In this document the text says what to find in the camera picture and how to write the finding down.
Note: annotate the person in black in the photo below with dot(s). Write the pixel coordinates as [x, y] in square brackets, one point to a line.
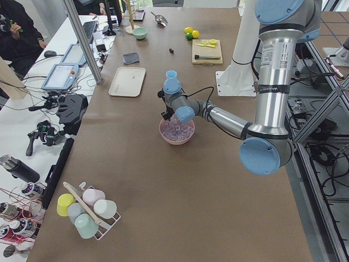
[22, 44]

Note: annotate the light blue plastic cup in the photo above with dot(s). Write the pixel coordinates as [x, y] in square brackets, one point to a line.
[171, 74]

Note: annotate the mint green bowl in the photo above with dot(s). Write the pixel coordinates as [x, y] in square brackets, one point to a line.
[140, 33]

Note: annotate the grey folded cloth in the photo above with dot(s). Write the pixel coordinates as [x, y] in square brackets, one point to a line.
[131, 58]

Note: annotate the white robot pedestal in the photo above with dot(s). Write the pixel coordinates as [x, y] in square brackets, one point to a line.
[238, 79]

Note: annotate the black thermos bottle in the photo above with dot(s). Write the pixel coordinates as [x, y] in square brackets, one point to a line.
[19, 169]

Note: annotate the black keyboard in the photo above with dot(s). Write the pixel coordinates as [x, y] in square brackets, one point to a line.
[89, 28]

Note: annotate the wooden cutting board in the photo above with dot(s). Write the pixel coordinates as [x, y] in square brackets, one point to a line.
[206, 51]

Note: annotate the wooden glass stand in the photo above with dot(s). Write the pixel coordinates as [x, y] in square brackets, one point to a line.
[130, 29]

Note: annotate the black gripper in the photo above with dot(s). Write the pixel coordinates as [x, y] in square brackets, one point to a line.
[169, 112]

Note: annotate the metal ice scoop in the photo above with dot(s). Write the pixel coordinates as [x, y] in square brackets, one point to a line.
[161, 20]

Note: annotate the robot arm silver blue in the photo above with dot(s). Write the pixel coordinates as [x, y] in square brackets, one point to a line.
[265, 146]

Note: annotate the yellow lemon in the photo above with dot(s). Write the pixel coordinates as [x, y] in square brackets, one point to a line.
[188, 30]
[195, 34]

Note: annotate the green lime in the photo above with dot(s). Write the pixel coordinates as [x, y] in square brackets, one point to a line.
[189, 36]

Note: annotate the blue teach pendant far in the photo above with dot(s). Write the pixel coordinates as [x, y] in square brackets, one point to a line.
[74, 54]

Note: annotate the white cup rack with cups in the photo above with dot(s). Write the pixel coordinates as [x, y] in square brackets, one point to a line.
[90, 212]

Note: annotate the aluminium frame post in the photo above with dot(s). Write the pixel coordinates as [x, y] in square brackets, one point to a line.
[81, 36]

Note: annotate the pink bowl of ice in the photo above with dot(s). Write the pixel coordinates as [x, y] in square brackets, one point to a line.
[175, 132]

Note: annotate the copper wire bottle rack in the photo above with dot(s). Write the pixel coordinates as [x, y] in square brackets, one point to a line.
[22, 213]

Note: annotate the cream rabbit tray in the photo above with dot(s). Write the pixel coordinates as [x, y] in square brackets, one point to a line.
[127, 82]

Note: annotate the blue teach pendant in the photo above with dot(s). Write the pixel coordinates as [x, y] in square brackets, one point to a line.
[74, 54]
[61, 77]

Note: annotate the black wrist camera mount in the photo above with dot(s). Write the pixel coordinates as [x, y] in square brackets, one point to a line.
[161, 94]

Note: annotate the blue teach pendant near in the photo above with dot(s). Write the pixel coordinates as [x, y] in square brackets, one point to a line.
[61, 77]

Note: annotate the yellow lemon upper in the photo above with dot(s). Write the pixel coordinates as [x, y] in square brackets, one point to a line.
[188, 30]

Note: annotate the yellow lemon lower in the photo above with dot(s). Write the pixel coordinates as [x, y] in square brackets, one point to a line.
[195, 34]

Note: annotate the yellow plastic knife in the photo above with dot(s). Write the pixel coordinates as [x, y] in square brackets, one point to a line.
[205, 45]

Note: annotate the lemon slice two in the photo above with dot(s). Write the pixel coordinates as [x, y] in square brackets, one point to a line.
[213, 42]

